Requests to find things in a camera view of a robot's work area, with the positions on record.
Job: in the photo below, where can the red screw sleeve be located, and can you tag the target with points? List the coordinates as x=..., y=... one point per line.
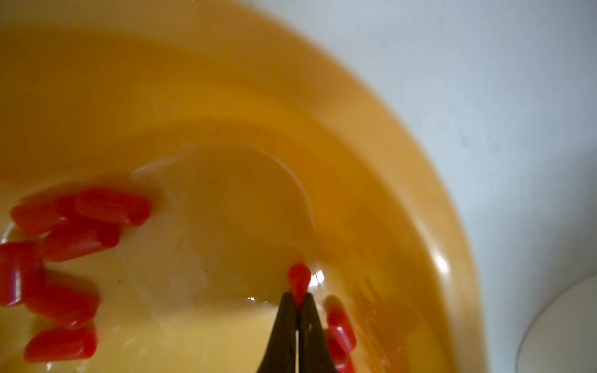
x=341, y=359
x=80, y=240
x=22, y=272
x=37, y=217
x=341, y=329
x=66, y=307
x=61, y=345
x=113, y=207

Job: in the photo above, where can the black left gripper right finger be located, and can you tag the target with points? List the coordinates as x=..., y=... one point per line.
x=313, y=353

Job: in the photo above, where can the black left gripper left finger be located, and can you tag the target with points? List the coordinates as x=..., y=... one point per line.
x=280, y=354

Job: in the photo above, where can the white dome with screws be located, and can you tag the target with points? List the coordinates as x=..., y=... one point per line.
x=563, y=337

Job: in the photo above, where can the yellow plastic tray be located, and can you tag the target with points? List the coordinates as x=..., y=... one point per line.
x=257, y=151

